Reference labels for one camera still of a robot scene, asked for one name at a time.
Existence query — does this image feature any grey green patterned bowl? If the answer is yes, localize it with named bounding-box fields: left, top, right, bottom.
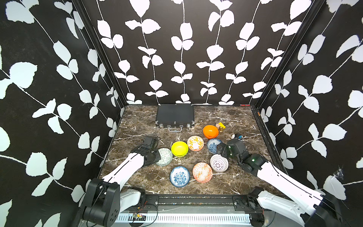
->
left=156, top=148, right=173, bottom=166

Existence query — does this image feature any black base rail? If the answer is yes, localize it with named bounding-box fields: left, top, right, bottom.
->
left=126, top=194, right=264, bottom=213

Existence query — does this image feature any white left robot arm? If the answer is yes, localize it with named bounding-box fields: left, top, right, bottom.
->
left=72, top=136, right=161, bottom=227

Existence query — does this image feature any black carrying case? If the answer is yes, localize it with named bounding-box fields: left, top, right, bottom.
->
left=155, top=104, right=195, bottom=132

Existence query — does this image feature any white vented strip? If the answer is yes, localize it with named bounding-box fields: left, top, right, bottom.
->
left=115, top=213, right=251, bottom=225

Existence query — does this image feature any red geometric pattern bowl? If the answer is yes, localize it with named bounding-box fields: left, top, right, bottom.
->
left=192, top=162, right=213, bottom=183

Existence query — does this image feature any small blue floral bowl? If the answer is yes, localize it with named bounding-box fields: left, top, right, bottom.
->
left=207, top=138, right=222, bottom=154

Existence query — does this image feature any large blue floral bowl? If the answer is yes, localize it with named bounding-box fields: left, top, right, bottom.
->
left=169, top=166, right=191, bottom=187

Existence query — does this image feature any orange plastic bowl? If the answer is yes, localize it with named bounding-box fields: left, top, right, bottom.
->
left=203, top=125, right=219, bottom=140

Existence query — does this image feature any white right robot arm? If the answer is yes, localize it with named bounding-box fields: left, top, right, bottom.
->
left=216, top=138, right=345, bottom=227

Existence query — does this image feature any black white lattice bowl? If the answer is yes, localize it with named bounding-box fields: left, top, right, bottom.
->
left=210, top=154, right=229, bottom=173

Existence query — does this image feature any lime yellow plastic bowl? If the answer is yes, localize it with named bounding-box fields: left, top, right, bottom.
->
left=171, top=141, right=189, bottom=157

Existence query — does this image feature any orange leaf pattern bowl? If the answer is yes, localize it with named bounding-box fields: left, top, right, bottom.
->
left=187, top=136, right=204, bottom=151

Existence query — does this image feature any small circuit board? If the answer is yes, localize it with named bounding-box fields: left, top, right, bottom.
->
left=132, top=214, right=146, bottom=222

